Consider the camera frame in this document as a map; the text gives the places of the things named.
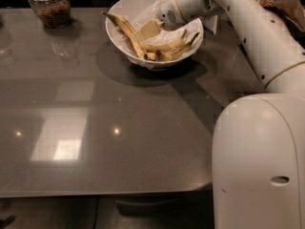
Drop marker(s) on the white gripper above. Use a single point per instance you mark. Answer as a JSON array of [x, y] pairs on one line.
[[167, 11]]

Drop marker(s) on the long yellow banana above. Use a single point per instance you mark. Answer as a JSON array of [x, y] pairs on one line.
[[121, 33]]

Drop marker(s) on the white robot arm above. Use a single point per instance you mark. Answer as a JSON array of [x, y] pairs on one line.
[[258, 153]]

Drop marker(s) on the white paper bowl liner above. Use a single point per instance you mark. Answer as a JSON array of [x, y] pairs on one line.
[[135, 30]]

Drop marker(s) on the white ceramic bowl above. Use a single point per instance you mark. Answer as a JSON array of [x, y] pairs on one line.
[[138, 12]]

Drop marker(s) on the middle yellow banana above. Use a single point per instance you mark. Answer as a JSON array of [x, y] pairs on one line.
[[171, 46]]

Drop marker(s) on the front yellow banana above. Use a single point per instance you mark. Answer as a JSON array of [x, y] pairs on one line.
[[174, 55]]

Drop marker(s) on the left glass jar with cereal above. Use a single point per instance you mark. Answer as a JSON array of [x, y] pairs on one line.
[[52, 13]]

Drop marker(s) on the brown paper bag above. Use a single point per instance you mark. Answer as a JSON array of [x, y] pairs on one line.
[[291, 9]]

